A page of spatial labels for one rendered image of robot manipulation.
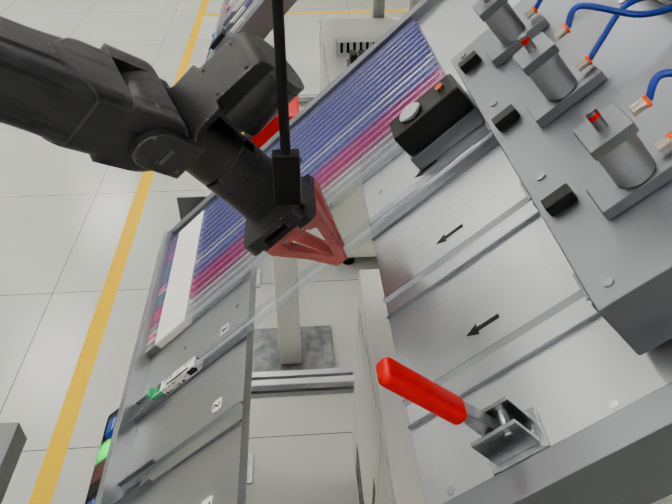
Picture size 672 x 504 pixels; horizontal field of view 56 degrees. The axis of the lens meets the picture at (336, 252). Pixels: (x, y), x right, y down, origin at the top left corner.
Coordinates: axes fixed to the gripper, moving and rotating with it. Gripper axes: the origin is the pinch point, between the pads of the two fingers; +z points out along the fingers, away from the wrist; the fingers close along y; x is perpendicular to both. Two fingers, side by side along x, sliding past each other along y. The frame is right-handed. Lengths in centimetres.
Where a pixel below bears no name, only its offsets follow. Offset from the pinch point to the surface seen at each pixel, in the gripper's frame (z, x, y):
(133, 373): -1.2, 33.0, 5.0
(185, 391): 0.8, 24.0, -2.4
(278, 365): 61, 72, 72
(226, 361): 0.8, 17.1, -2.5
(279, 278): 39, 49, 72
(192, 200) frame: 0, 29, 42
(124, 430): -0.6, 33.0, -3.3
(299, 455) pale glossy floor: 66, 69, 43
